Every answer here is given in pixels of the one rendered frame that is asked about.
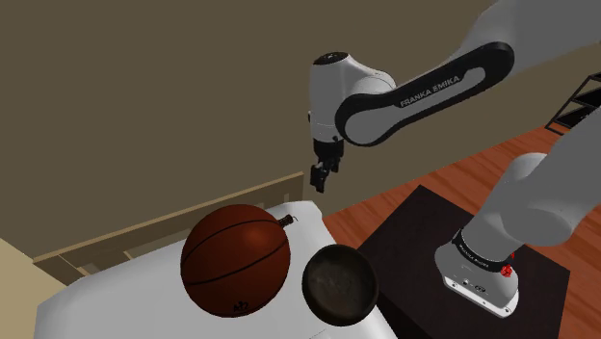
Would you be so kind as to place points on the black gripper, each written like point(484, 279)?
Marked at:
point(327, 149)

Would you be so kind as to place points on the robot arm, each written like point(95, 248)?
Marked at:
point(526, 206)

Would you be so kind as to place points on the dark robot stand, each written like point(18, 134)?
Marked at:
point(413, 234)

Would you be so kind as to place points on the dark round bowl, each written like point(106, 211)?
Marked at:
point(339, 285)

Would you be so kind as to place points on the brown basketball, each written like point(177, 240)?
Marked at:
point(235, 260)

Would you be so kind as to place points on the black open shelf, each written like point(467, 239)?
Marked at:
point(580, 105)

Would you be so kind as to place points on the white bed with wooden frame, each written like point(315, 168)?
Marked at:
point(131, 291)

